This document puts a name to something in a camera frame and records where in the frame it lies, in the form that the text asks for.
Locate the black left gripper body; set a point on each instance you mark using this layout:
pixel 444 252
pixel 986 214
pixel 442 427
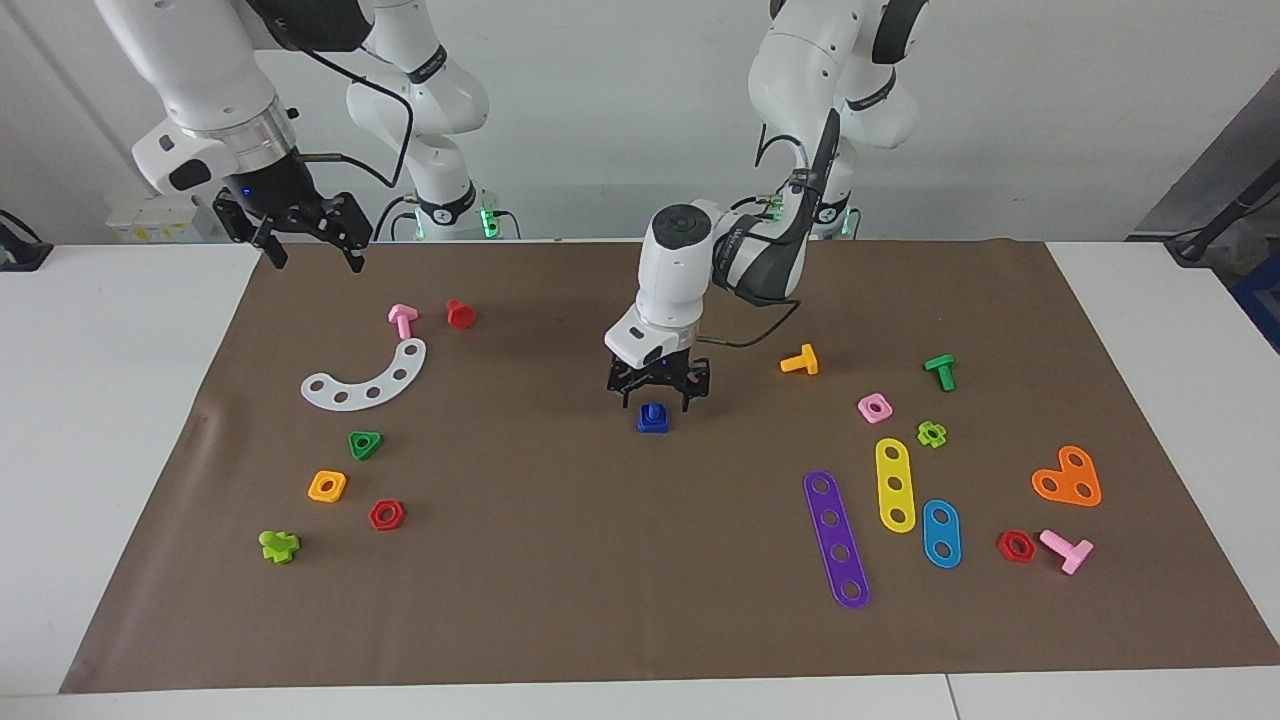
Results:
pixel 655 372

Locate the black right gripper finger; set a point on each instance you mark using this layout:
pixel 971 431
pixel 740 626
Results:
pixel 272 248
pixel 354 252

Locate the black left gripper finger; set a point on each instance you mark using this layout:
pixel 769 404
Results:
pixel 692 396
pixel 624 394

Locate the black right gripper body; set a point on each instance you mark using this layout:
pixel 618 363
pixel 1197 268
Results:
pixel 280 200

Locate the blue square nut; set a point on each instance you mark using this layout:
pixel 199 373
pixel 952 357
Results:
pixel 652 425

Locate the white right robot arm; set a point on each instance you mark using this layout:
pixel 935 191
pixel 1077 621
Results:
pixel 200 70

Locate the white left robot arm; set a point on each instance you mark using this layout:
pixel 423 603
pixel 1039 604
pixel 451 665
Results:
pixel 675 270

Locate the pink plastic screw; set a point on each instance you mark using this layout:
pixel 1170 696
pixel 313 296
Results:
pixel 1066 550
pixel 402 318

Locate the orange plastic screw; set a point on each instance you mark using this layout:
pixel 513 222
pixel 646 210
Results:
pixel 800 362

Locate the red plastic screw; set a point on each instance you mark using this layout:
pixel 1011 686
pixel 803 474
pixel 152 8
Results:
pixel 460 316

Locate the pink square nut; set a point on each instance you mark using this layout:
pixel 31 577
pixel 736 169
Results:
pixel 866 410

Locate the green triangular nut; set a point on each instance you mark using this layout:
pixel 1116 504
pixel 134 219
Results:
pixel 356 446

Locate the lime green cross nut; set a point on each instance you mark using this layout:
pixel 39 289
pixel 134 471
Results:
pixel 924 435

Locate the orange square nut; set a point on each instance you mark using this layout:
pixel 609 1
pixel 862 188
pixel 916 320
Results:
pixel 316 488

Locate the green plastic screw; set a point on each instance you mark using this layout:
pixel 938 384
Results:
pixel 940 368

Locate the red hexagonal nut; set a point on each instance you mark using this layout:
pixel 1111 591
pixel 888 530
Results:
pixel 376 516
pixel 1005 547

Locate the lime green cross-head screw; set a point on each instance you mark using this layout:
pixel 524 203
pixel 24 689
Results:
pixel 278 546

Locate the white box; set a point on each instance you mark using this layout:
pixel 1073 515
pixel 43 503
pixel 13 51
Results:
pixel 150 222

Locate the white curved five-hole plate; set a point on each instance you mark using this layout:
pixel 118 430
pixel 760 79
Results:
pixel 356 396

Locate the brown table mat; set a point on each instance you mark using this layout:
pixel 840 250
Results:
pixel 640 560

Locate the purple four-hole strip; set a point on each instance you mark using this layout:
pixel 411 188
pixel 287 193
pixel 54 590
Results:
pixel 836 535

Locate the yellow three-hole strip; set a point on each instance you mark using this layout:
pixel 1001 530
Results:
pixel 896 468

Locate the black flat object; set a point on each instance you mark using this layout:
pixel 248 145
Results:
pixel 22 255

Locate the light blue two-hole strip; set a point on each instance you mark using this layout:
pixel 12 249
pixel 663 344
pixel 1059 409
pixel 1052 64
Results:
pixel 941 534

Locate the orange three-hole angled plate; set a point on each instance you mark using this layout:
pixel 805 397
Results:
pixel 1066 486

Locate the black stand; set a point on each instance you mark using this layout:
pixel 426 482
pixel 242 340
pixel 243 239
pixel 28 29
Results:
pixel 1230 215

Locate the blue crate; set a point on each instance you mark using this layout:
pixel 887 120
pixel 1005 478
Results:
pixel 1262 310

